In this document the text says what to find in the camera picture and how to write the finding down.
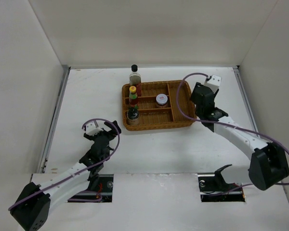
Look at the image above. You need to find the black cap spice jar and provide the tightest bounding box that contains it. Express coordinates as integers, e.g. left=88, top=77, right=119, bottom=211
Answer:
left=127, top=107, right=140, bottom=126

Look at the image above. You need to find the red chili sauce bottle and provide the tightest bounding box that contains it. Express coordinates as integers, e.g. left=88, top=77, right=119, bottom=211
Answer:
left=129, top=86, right=139, bottom=109

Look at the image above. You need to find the dark sauce bottle black cap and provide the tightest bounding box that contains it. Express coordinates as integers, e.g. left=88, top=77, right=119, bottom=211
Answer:
left=129, top=64, right=142, bottom=97

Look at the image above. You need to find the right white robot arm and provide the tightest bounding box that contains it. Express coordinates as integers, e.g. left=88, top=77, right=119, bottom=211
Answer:
left=190, top=82, right=289, bottom=191

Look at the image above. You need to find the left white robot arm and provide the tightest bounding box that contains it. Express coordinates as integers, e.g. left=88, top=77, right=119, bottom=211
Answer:
left=8, top=118, right=121, bottom=231

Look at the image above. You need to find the brown wicker divided tray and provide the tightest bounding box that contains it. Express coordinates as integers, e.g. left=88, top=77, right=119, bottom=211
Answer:
left=122, top=80, right=196, bottom=131

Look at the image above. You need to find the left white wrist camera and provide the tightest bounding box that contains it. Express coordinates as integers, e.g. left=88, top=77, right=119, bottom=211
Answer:
left=82, top=121, right=103, bottom=136

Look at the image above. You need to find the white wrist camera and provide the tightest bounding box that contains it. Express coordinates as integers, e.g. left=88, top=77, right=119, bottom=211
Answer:
left=82, top=121, right=103, bottom=136
left=204, top=75, right=222, bottom=93

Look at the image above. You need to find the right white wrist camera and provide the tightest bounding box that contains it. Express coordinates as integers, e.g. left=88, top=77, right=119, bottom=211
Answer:
left=204, top=75, right=222, bottom=93

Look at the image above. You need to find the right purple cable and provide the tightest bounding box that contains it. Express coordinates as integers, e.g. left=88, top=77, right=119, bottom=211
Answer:
left=176, top=72, right=289, bottom=185

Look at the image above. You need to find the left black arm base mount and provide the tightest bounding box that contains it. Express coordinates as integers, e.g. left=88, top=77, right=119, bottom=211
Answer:
left=67, top=174, right=114, bottom=203

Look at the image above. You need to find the left metal table rail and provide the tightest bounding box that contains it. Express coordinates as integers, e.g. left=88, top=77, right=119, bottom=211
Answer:
left=36, top=65, right=71, bottom=173

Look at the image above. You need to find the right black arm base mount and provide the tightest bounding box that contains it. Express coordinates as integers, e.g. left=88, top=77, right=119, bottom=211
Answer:
left=198, top=164, right=245, bottom=203

